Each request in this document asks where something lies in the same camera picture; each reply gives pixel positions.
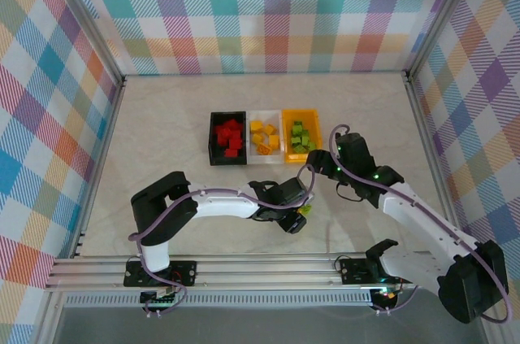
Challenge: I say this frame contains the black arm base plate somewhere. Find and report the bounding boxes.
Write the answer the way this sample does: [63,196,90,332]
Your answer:
[123,259,199,289]
[338,258,416,285]

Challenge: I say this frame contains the aluminium frame post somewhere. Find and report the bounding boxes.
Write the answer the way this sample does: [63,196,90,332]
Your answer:
[44,0,127,85]
[404,0,487,83]

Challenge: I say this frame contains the plaid cloth panel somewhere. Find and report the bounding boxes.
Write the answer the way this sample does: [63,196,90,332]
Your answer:
[409,0,520,344]
[60,0,468,76]
[0,0,123,344]

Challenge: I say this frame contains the yellow plastic bin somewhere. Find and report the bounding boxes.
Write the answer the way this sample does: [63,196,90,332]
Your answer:
[282,108,324,165]

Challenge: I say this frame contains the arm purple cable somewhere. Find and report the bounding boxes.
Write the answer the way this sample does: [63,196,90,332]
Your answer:
[128,164,316,319]
[329,124,511,323]

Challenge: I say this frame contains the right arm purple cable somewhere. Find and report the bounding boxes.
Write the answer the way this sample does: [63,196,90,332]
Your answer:
[329,124,511,323]

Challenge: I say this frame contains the aluminium frame side rail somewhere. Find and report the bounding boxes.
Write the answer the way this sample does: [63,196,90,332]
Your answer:
[404,70,495,285]
[71,77,128,259]

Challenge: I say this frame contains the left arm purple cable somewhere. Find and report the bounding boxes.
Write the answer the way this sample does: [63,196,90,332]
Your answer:
[128,164,316,319]

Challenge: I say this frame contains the small circuit board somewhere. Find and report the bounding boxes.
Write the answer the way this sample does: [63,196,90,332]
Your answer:
[370,286,398,301]
[139,290,180,305]

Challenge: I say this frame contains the black plastic bin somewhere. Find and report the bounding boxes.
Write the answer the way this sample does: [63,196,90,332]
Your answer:
[209,111,248,167]

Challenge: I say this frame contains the wide aluminium mounting rail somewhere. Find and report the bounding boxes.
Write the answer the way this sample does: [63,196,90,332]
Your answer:
[43,254,495,293]

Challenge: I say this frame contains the slotted grey cable duct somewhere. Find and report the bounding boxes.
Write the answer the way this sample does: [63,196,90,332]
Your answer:
[63,294,374,307]

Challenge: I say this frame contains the white plastic bin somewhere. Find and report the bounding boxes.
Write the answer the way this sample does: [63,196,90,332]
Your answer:
[246,110,284,166]

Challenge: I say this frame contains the grey metal sheet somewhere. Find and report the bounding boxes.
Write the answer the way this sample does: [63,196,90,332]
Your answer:
[52,305,488,344]

